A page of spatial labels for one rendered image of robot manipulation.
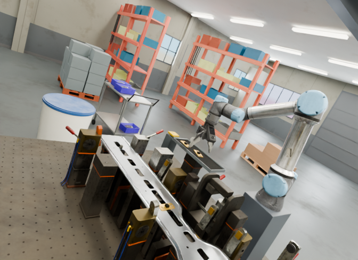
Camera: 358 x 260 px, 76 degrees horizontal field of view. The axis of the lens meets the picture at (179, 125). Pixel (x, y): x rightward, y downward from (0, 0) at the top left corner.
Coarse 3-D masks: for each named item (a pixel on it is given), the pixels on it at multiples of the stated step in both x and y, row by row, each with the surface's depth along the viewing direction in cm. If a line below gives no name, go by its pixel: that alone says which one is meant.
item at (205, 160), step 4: (180, 140) 151; (184, 140) 155; (188, 148) 143; (192, 148) 146; (196, 148) 149; (192, 152) 139; (200, 152) 145; (196, 156) 136; (204, 156) 141; (200, 160) 132; (204, 160) 135; (208, 160) 138; (212, 160) 140; (208, 164) 132; (212, 164) 134; (216, 164) 137; (212, 168) 128; (216, 168) 131; (220, 168) 133
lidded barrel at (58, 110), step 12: (48, 96) 258; (60, 96) 272; (72, 96) 289; (48, 108) 244; (60, 108) 241; (72, 108) 254; (84, 108) 268; (48, 120) 247; (60, 120) 246; (72, 120) 250; (84, 120) 261; (48, 132) 251; (60, 132) 251
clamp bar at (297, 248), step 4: (292, 240) 82; (288, 244) 79; (292, 244) 81; (296, 244) 81; (284, 248) 82; (288, 248) 79; (292, 248) 78; (296, 248) 80; (300, 248) 80; (284, 252) 81; (288, 252) 82; (292, 252) 78; (296, 252) 79; (280, 256) 82; (284, 256) 82; (288, 256) 81; (292, 256) 80
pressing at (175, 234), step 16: (112, 144) 144; (128, 144) 152; (128, 176) 118; (144, 176) 124; (144, 192) 111; (160, 192) 116; (176, 208) 109; (160, 224) 95; (176, 224) 99; (176, 240) 90; (192, 256) 86; (208, 256) 89; (224, 256) 92
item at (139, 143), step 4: (136, 136) 154; (140, 136) 157; (144, 136) 160; (132, 140) 157; (136, 140) 153; (140, 140) 153; (144, 140) 156; (148, 140) 158; (132, 144) 156; (136, 144) 153; (140, 144) 155; (144, 144) 157; (136, 148) 155; (140, 148) 157; (144, 148) 159; (140, 152) 158; (140, 156) 161
